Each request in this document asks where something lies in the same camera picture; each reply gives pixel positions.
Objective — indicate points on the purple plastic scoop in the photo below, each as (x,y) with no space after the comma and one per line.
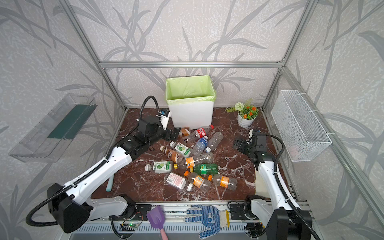
(156,218)

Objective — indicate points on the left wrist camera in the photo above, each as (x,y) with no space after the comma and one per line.
(164,115)

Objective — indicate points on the white pot flower plant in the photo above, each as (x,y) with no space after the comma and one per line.
(246,112)

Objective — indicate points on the green bin liner bag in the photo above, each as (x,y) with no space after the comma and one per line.
(187,90)

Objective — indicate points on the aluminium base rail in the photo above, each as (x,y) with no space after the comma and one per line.
(277,217)

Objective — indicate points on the clear unlabelled plastic bottle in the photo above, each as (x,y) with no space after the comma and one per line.
(214,142)

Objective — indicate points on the green Sprite bottle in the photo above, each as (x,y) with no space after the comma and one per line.
(205,169)

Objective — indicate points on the clear acrylic wall shelf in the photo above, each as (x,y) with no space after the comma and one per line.
(50,138)

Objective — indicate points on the pink label square bottle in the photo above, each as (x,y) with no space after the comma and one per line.
(178,182)

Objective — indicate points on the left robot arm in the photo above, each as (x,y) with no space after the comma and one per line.
(70,206)

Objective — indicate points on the brown gold coffee bottle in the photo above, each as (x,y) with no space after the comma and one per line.
(185,132)

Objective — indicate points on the orange label Fanta bottle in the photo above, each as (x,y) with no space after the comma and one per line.
(185,164)

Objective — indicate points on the blue dotted work glove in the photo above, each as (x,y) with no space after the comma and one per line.
(209,216)

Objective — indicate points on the brown tea bottle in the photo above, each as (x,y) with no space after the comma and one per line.
(171,154)

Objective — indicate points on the lime label tea bottle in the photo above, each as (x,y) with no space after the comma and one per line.
(181,149)

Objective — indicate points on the green circuit board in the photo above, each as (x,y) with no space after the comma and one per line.
(129,227)

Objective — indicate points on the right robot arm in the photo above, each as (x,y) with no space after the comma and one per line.
(267,165)

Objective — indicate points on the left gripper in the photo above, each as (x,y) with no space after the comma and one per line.
(170,133)

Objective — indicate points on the white wire mesh basket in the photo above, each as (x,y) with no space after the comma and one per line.
(301,131)

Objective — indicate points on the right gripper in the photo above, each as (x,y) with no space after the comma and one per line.
(241,143)

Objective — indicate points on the red label cola bottle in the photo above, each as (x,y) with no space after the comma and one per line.
(197,134)

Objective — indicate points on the white trash bin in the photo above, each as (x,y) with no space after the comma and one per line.
(192,115)

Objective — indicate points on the blue label Pocari bottle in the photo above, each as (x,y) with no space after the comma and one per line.
(200,146)

